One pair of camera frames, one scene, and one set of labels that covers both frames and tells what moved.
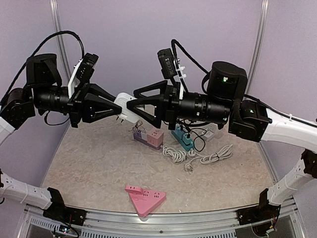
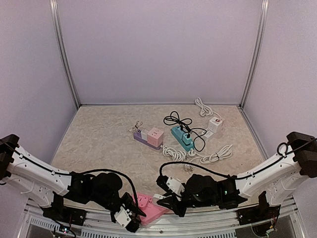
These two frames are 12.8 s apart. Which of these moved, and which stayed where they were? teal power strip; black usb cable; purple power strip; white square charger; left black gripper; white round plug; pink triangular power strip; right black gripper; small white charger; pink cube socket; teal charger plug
Moved: white square charger; pink triangular power strip; left black gripper; right black gripper
Stayed: purple power strip; teal power strip; pink cube socket; teal charger plug; black usb cable; small white charger; white round plug
